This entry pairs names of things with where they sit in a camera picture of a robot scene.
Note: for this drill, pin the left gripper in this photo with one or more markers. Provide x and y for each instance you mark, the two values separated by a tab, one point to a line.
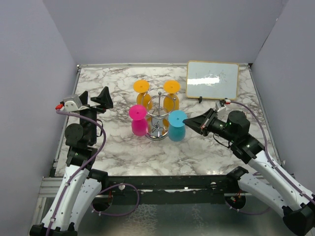
104	99

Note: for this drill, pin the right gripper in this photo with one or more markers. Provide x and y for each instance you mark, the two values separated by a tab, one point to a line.
197	122

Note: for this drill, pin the blue wine glass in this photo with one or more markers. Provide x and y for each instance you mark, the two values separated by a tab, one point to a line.
176	131

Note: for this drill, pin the yellow wine glass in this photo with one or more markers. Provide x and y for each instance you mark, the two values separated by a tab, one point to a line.
171	101
143	98

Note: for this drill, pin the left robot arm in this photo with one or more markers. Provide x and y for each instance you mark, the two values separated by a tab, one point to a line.
80	183

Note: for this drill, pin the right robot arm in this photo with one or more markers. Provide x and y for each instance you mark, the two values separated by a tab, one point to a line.
283	193

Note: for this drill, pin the chrome wine glass rack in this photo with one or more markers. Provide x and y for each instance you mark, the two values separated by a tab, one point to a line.
157	116

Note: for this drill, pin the pink wine glass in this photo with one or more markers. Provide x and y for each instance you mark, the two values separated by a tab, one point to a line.
139	123

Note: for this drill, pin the yellow framed whiteboard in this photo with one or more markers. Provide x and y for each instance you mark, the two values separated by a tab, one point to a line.
212	80

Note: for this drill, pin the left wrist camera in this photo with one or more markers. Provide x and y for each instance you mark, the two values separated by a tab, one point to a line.
70	104

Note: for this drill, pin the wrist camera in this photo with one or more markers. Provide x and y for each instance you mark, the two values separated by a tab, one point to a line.
220	106
70	104

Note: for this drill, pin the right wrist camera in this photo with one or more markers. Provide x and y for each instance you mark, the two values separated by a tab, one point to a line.
220	106

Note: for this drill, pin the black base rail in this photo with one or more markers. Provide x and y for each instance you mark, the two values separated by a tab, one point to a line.
165	190

